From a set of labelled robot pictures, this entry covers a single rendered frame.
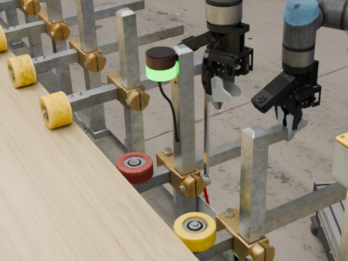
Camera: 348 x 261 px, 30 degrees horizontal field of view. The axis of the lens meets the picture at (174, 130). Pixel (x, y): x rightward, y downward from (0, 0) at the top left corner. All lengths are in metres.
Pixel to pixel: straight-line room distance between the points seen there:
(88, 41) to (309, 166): 1.53
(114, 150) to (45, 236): 0.63
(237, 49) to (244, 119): 2.01
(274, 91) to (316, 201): 0.29
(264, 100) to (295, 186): 1.38
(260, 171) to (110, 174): 0.36
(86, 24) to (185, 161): 0.52
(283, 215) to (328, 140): 1.87
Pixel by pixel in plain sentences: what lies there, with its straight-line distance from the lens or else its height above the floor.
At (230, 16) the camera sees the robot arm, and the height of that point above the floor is 1.21.
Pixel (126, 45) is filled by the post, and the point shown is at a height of 1.09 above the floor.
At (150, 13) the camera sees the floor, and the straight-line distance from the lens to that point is 4.67.
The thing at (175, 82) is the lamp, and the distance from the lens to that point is 1.30.
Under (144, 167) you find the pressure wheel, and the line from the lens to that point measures 1.39.
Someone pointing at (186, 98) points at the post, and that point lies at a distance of 1.33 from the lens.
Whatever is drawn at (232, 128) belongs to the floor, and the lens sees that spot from 3.25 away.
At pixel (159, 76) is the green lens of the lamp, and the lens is 1.26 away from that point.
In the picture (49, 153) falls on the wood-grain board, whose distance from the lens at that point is 1.49.
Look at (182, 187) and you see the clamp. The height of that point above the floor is 0.85.
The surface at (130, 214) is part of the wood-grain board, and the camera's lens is 1.28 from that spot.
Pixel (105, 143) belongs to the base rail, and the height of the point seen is 0.70.
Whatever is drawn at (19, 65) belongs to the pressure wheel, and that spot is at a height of 0.97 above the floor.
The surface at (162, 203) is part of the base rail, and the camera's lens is 1.62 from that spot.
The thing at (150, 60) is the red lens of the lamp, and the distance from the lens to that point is 1.26.
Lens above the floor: 1.70
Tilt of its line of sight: 32 degrees down
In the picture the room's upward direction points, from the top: 2 degrees counter-clockwise
